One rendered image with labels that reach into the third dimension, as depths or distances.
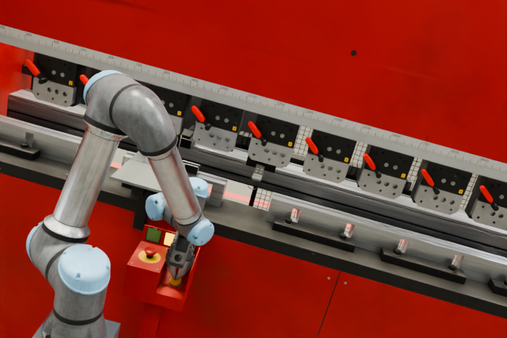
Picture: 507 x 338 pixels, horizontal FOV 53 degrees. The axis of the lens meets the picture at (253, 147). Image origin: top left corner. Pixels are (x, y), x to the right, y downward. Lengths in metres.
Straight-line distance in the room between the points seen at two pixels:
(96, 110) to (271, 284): 0.95
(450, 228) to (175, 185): 1.29
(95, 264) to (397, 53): 1.10
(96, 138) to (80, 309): 0.40
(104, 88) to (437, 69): 1.04
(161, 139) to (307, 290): 0.93
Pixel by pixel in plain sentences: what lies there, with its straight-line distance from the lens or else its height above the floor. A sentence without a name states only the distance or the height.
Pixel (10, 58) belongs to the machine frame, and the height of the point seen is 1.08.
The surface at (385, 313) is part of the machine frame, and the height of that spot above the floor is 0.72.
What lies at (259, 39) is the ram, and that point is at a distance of 1.71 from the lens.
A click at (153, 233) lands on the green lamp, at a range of 1.78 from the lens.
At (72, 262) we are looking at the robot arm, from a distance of 1.27.
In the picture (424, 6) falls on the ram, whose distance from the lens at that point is 1.72.
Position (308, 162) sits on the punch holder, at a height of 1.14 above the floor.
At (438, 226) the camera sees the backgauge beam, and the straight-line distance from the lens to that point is 2.22.
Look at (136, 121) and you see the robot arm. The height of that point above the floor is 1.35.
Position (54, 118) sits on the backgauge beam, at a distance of 2.30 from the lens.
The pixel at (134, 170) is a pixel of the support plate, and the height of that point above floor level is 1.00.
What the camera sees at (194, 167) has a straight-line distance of 1.88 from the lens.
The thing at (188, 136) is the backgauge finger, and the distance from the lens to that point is 2.07.
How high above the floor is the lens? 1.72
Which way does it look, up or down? 19 degrees down
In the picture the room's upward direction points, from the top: 15 degrees clockwise
